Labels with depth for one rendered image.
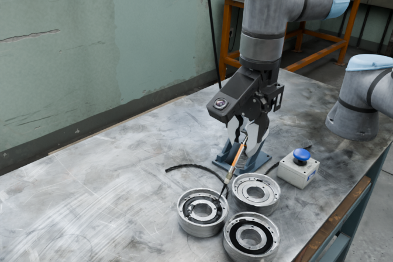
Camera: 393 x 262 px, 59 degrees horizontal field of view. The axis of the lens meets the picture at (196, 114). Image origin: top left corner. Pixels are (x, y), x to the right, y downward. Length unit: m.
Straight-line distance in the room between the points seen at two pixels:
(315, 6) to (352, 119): 0.52
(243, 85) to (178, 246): 0.33
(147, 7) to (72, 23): 0.56
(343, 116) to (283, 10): 0.56
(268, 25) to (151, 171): 0.46
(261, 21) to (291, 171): 0.40
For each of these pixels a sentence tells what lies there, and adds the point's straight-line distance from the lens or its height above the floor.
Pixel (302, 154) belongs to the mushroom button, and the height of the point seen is 0.87.
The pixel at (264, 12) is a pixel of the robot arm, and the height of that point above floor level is 1.22.
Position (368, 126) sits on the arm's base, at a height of 0.85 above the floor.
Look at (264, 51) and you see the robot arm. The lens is 0.61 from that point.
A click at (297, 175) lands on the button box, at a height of 0.83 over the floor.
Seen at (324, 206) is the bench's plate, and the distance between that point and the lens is 0.85.
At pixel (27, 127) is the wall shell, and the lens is 2.29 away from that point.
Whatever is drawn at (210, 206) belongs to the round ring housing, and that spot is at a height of 0.83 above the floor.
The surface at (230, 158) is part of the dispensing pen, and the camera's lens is 0.71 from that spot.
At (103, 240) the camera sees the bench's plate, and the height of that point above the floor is 0.80.
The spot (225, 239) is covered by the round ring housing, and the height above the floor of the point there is 0.84.
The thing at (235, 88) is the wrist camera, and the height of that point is 1.08.
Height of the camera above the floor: 1.35
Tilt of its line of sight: 30 degrees down
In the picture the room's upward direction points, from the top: 3 degrees clockwise
